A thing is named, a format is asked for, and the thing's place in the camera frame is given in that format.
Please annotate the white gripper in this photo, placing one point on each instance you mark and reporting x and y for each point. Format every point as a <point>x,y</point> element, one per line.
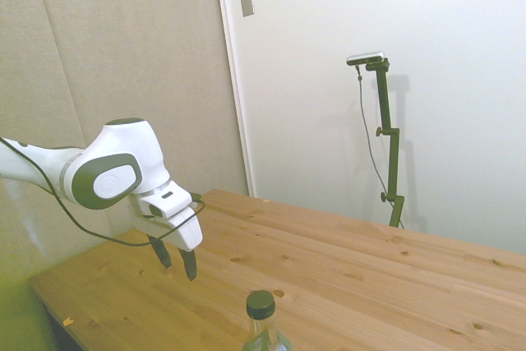
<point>187,232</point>

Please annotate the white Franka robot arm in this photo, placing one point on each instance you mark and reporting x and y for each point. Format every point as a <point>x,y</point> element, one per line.
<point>111,162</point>

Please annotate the clear bottle with black cap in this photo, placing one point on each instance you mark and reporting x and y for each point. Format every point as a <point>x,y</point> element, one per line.
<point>263,322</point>

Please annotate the small orange scrap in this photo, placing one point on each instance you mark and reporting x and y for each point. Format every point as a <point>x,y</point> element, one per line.
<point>67,321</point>

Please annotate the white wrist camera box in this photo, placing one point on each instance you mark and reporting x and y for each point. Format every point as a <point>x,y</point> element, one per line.
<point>166,202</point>

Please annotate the white door frame strip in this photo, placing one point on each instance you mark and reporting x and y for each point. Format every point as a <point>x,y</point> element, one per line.
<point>234,79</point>

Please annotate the dark green camera stand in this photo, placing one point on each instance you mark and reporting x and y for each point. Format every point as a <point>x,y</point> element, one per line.
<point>389,141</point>

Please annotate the grey wall switch plate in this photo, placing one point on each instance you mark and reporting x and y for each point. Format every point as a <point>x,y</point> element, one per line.
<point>246,1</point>

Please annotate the silver exterior camera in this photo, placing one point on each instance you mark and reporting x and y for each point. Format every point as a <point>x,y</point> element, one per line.
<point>366,58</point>

